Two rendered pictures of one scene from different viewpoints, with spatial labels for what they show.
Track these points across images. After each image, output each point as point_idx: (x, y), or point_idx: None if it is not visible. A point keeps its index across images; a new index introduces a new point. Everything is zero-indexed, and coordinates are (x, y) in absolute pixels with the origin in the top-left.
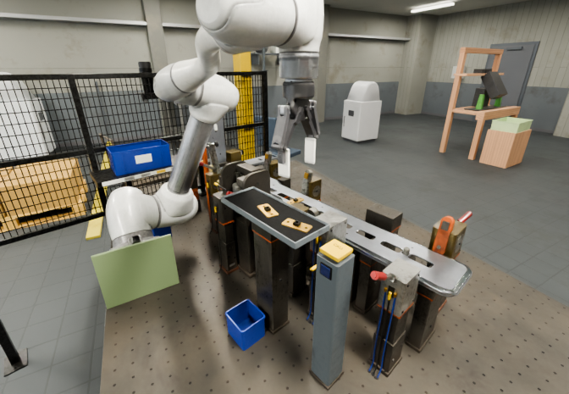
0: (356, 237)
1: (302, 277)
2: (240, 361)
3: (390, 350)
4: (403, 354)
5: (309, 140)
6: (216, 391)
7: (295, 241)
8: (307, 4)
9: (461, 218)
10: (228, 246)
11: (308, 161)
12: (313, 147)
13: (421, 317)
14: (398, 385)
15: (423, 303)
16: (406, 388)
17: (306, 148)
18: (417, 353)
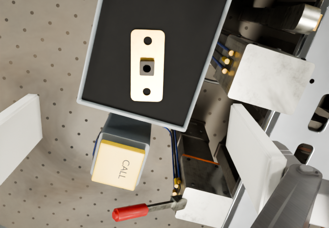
0: (304, 102)
1: None
2: None
3: (173, 149)
4: None
5: (261, 182)
6: None
7: (89, 96)
8: None
9: None
10: None
11: (230, 126)
12: (244, 184)
13: (226, 176)
14: (167, 144)
15: (231, 188)
16: (168, 151)
17: (247, 137)
18: (212, 154)
